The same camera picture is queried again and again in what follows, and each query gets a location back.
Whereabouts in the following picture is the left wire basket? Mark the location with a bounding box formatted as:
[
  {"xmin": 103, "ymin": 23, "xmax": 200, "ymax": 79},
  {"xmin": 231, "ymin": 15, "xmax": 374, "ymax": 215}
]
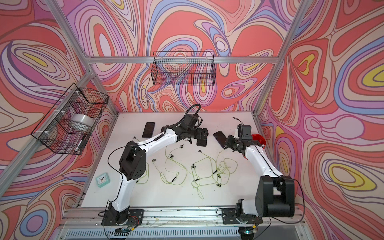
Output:
[{"xmin": 31, "ymin": 84, "xmax": 109, "ymax": 155}]

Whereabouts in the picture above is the blue-cased smartphone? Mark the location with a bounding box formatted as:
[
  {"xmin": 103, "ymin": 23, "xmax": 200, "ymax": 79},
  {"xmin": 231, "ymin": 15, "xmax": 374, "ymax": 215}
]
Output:
[{"xmin": 213, "ymin": 131, "xmax": 228, "ymax": 150}]

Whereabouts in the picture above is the grey-edged smartphone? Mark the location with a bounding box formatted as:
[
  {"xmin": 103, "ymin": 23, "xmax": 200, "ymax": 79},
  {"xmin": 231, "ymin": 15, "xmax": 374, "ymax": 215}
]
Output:
[{"xmin": 142, "ymin": 122, "xmax": 156, "ymax": 139}]

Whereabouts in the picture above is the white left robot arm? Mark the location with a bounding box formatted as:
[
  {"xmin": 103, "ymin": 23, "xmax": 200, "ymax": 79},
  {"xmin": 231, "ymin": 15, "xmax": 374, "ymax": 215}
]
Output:
[{"xmin": 102, "ymin": 112, "xmax": 209, "ymax": 226}]

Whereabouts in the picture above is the green earphones middle set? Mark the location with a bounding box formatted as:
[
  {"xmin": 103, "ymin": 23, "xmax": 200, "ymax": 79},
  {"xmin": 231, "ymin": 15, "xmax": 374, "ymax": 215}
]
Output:
[{"xmin": 152, "ymin": 145, "xmax": 189, "ymax": 186}]

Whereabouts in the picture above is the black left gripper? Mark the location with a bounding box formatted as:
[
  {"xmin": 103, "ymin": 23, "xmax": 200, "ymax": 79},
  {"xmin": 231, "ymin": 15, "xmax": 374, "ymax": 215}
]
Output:
[{"xmin": 185, "ymin": 127, "xmax": 210, "ymax": 139}]

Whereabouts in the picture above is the back wire basket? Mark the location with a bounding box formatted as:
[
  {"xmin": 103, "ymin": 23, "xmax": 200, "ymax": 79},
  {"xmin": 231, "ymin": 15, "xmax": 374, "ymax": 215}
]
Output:
[{"xmin": 151, "ymin": 51, "xmax": 217, "ymax": 87}]

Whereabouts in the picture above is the white tape roll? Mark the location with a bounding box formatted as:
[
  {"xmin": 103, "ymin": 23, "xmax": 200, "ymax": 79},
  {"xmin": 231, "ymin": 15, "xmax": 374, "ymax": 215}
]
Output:
[{"xmin": 70, "ymin": 114, "xmax": 95, "ymax": 132}]

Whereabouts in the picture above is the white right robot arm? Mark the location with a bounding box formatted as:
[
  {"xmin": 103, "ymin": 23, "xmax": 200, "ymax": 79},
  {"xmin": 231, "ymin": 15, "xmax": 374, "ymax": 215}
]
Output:
[{"xmin": 223, "ymin": 124, "xmax": 295, "ymax": 224}]

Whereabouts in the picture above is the wire basket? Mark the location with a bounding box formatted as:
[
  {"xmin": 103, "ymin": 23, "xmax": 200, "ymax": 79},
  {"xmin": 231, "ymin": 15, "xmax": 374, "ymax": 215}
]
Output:
[
  {"xmin": 151, "ymin": 51, "xmax": 217, "ymax": 87},
  {"xmin": 31, "ymin": 84, "xmax": 109, "ymax": 155}
]

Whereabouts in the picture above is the mint alarm clock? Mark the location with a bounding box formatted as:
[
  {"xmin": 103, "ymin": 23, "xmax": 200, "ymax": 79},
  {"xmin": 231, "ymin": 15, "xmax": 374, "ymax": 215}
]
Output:
[{"xmin": 95, "ymin": 173, "xmax": 111, "ymax": 188}]

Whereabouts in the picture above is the red plastic cup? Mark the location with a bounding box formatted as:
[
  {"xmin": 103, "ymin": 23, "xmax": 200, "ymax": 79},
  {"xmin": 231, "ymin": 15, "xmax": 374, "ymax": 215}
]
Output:
[{"xmin": 252, "ymin": 134, "xmax": 267, "ymax": 149}]

